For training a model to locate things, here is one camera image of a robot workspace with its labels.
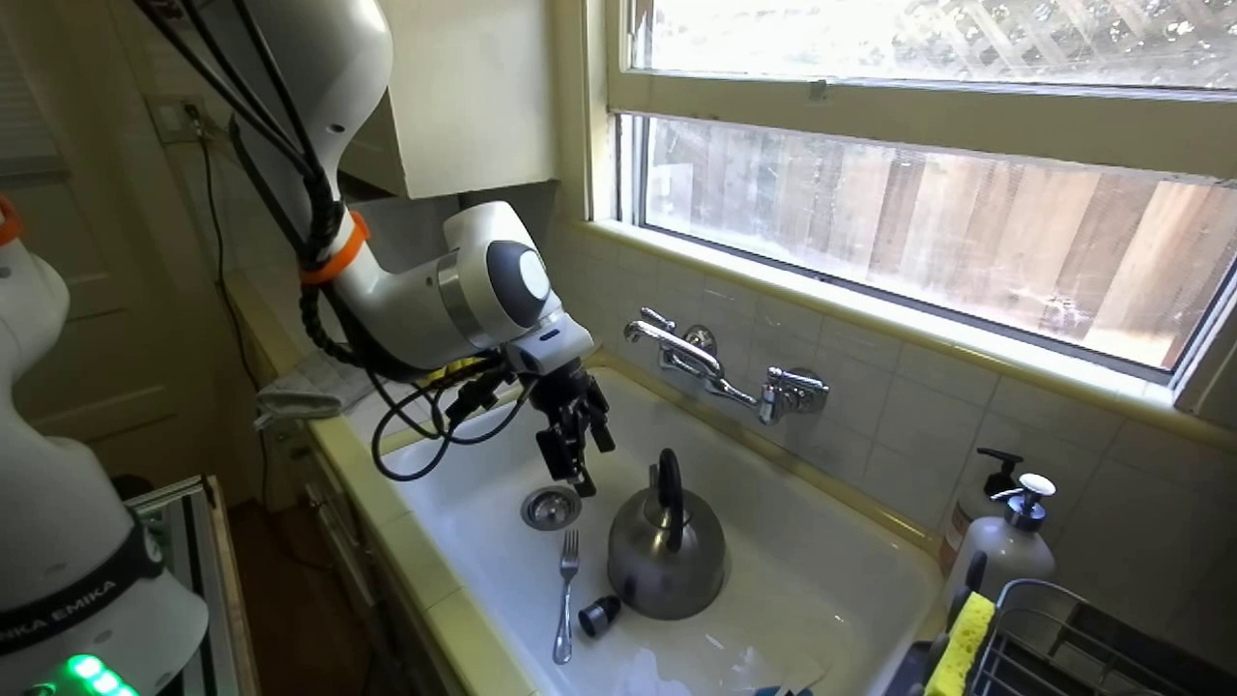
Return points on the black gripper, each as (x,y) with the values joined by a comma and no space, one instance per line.
(565,408)

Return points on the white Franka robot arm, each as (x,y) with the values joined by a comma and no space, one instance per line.
(389,301)

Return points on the metal sink drain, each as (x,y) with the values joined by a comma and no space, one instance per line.
(547,510)

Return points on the silver fork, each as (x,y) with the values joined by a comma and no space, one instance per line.
(565,591)

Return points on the small black cap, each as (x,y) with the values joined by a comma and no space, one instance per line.
(599,616)

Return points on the white sink basin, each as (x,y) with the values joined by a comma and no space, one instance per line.
(796,604)

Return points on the grey dish towel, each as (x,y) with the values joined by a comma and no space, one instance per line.
(292,398)

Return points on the black sponge holder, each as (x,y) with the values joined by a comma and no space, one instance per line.
(908,671)

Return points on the dark pump dispenser bottle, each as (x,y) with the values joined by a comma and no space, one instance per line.
(996,472)

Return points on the yellow sponge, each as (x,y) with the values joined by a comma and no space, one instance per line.
(959,642)

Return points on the white soap pump bottle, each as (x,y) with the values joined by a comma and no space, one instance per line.
(1010,546)

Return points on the chrome wall faucet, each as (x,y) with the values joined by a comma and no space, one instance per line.
(709,366)

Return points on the wall power outlet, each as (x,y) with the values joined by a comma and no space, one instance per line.
(176,118)

